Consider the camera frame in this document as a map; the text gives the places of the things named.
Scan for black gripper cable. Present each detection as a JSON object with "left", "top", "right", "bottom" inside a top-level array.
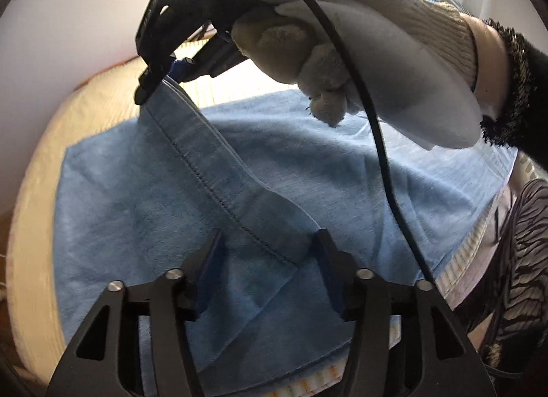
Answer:
[{"left": 272, "top": 0, "right": 433, "bottom": 284}]

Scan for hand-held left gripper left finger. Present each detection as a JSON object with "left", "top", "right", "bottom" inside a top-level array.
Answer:
[{"left": 45, "top": 229, "right": 225, "bottom": 397}]

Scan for person's right forearm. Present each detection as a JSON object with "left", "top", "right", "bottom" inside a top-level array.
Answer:
[{"left": 471, "top": 16, "right": 548, "bottom": 158}]

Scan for person's right hand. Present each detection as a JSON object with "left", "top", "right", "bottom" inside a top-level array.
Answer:
[{"left": 231, "top": 0, "right": 482, "bottom": 150}]

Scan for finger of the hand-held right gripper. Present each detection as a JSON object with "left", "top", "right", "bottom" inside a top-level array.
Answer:
[
  {"left": 171, "top": 35, "right": 245, "bottom": 80},
  {"left": 134, "top": 5, "right": 202, "bottom": 104}
]

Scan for zebra striped clothing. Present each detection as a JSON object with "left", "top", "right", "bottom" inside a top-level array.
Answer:
[{"left": 454, "top": 179, "right": 548, "bottom": 381}]

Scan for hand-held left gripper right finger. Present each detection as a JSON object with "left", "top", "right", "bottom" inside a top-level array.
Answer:
[{"left": 310, "top": 229, "right": 497, "bottom": 397}]

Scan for light blue denim pants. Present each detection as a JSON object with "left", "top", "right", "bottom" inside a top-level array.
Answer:
[{"left": 51, "top": 76, "right": 519, "bottom": 397}]

